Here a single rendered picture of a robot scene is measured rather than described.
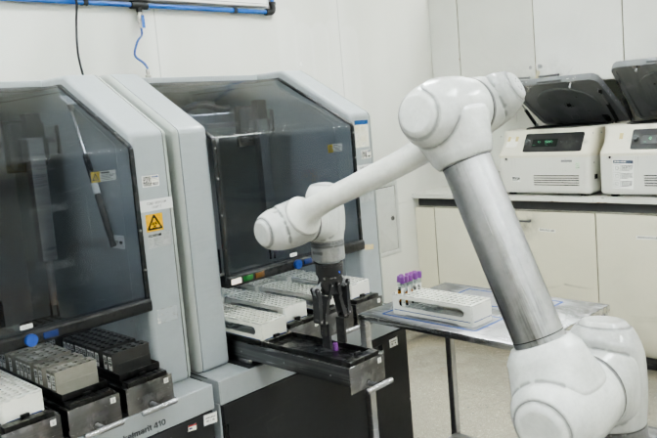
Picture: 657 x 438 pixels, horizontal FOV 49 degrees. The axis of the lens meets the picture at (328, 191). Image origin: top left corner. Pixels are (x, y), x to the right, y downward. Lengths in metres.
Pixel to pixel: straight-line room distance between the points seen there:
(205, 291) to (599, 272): 2.47
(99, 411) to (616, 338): 1.19
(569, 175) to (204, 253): 2.43
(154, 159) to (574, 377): 1.19
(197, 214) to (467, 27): 2.93
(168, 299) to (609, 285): 2.61
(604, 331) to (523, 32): 3.08
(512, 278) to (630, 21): 2.93
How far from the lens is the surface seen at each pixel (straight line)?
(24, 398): 1.85
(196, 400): 2.06
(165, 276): 2.04
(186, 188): 2.06
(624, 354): 1.58
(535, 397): 1.39
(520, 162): 4.18
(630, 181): 3.93
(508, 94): 1.55
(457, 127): 1.40
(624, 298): 4.06
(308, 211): 1.74
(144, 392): 1.96
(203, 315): 2.13
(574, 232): 4.09
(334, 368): 1.90
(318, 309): 1.94
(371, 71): 4.33
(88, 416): 1.90
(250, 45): 3.71
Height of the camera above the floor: 1.44
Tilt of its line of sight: 6 degrees down
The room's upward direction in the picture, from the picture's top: 5 degrees counter-clockwise
